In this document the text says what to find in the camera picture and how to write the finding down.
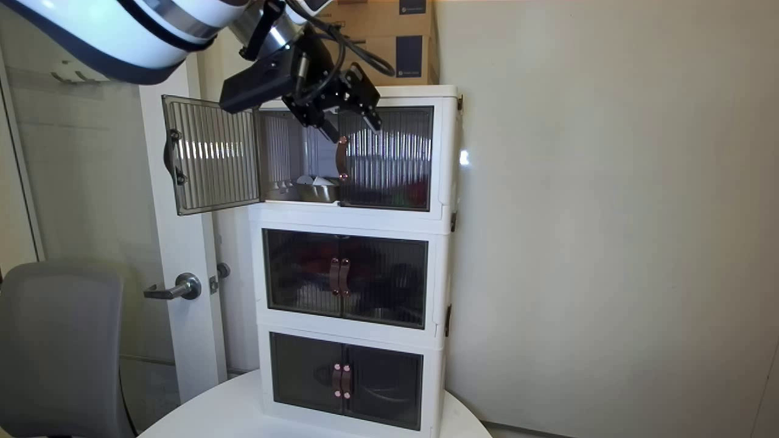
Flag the shelf door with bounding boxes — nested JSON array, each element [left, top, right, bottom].
[[339, 107, 432, 212], [161, 94, 260, 216]]

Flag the silver door lever handle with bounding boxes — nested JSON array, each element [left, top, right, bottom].
[[145, 272, 201, 299]]

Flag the bottom shelf doors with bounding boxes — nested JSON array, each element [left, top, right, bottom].
[[271, 334, 424, 431]]

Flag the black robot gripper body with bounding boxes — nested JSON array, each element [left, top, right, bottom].
[[281, 28, 379, 130]]

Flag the cardboard box on cabinet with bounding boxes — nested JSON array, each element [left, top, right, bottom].
[[318, 0, 437, 85]]

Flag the white three-tier storage cabinet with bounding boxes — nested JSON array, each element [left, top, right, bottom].
[[251, 85, 457, 438]]

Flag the middle shelf doors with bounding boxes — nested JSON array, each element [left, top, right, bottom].
[[262, 229, 429, 329]]

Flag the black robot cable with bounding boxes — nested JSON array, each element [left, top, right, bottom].
[[312, 14, 400, 81]]

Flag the white door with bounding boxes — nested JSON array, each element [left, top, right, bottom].
[[138, 55, 226, 402]]

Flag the grey office chair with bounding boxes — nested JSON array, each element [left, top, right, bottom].
[[0, 264, 133, 438]]

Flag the shelf doors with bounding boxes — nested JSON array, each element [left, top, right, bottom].
[[271, 334, 424, 431], [262, 229, 429, 329]]

